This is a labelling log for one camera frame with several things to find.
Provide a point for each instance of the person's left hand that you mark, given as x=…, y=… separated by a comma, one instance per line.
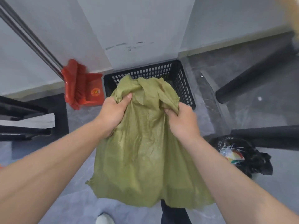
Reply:
x=112, y=114

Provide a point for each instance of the person's right hand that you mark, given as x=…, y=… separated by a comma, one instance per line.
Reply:
x=183, y=123

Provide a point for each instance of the person's left thumb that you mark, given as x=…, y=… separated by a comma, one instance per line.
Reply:
x=125, y=100

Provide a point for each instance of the person's right fingers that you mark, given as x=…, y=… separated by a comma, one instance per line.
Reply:
x=171, y=114

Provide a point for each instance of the green woven sack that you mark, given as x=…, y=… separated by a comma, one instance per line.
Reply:
x=144, y=146

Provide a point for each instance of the person's right forearm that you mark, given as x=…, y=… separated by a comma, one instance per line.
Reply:
x=236, y=186

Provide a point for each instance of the person's left forearm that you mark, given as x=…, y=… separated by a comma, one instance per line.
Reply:
x=49, y=170

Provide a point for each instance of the black plastic crate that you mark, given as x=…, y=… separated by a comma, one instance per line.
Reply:
x=163, y=76

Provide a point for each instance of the colourful wrapper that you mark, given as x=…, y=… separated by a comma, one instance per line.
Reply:
x=232, y=156

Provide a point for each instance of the black trash bag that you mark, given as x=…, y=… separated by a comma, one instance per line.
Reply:
x=243, y=156

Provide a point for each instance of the red broom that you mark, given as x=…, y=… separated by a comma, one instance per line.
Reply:
x=46, y=65

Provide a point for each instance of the black table leg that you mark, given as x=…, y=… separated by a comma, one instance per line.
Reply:
x=266, y=136
x=254, y=74

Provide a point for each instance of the person's dark trouser leg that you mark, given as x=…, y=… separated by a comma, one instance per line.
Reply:
x=174, y=213

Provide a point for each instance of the black metal rack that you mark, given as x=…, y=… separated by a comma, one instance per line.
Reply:
x=25, y=118

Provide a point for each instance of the person's white shoe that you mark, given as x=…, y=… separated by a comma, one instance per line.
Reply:
x=105, y=219

